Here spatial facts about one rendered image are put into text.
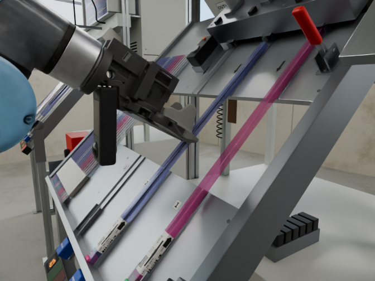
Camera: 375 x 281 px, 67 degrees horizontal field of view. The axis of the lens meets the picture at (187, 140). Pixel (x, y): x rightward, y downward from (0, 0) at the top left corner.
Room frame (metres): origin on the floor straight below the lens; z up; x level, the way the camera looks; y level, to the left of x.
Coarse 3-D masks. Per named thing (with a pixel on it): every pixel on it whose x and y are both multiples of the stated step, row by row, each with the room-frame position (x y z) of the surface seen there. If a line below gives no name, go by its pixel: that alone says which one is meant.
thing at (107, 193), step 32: (128, 160) 0.59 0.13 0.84; (96, 192) 0.57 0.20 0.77; (128, 192) 0.50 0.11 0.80; (160, 192) 0.44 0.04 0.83; (192, 192) 0.39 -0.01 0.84; (96, 224) 0.48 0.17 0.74; (128, 224) 0.42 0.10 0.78; (160, 224) 0.38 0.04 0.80; (192, 224) 0.34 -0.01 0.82; (224, 224) 0.31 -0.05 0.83; (128, 256) 0.37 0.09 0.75; (192, 256) 0.30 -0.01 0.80
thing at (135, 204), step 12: (264, 48) 0.58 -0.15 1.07; (252, 60) 0.56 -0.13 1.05; (240, 72) 0.55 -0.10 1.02; (228, 84) 0.54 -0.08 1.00; (216, 108) 0.52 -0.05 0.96; (204, 120) 0.50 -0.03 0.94; (192, 132) 0.49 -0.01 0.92; (180, 144) 0.48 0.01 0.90; (168, 168) 0.46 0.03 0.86; (156, 180) 0.45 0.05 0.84; (144, 192) 0.44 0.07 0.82; (132, 204) 0.43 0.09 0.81; (96, 252) 0.39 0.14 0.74
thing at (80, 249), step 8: (48, 176) 0.78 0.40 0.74; (48, 184) 0.73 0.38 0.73; (56, 192) 0.66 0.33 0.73; (56, 200) 0.62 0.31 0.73; (64, 208) 0.58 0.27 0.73; (64, 216) 0.53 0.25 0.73; (64, 224) 0.51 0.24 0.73; (72, 224) 0.51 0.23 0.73; (72, 232) 0.47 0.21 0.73; (72, 240) 0.45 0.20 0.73; (80, 240) 0.45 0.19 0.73; (80, 248) 0.42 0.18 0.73; (80, 256) 0.40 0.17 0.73; (80, 264) 0.38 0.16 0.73; (88, 264) 0.38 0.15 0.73; (88, 272) 0.36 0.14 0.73; (96, 272) 0.37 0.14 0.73; (88, 280) 0.35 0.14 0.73; (96, 280) 0.34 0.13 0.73
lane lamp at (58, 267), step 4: (60, 260) 0.48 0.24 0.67; (56, 264) 0.48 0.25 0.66; (60, 264) 0.47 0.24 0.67; (56, 268) 0.47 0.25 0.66; (60, 268) 0.46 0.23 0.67; (52, 272) 0.46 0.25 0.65; (56, 272) 0.46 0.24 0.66; (48, 276) 0.46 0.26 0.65; (52, 276) 0.46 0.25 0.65; (48, 280) 0.45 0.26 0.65
